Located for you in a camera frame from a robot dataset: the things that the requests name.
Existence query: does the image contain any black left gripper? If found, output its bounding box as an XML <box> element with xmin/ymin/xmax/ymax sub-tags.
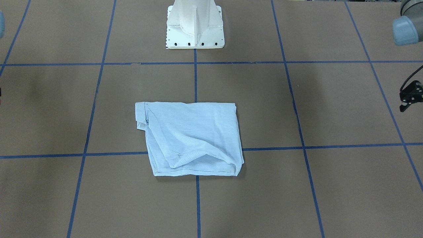
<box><xmin>399</xmin><ymin>80</ymin><xmax>423</xmax><ymax>112</ymax></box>

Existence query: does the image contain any light blue button shirt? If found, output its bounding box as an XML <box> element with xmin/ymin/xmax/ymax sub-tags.
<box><xmin>135</xmin><ymin>101</ymin><xmax>244</xmax><ymax>177</ymax></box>

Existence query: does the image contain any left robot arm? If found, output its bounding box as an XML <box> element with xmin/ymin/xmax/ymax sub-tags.
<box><xmin>392</xmin><ymin>0</ymin><xmax>423</xmax><ymax>112</ymax></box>

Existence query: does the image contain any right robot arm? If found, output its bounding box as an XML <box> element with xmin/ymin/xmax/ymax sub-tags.
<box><xmin>0</xmin><ymin>11</ymin><xmax>6</xmax><ymax>39</ymax></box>

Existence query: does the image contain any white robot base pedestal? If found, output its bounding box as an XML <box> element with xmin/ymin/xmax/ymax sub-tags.
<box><xmin>165</xmin><ymin>0</ymin><xmax>225</xmax><ymax>49</ymax></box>

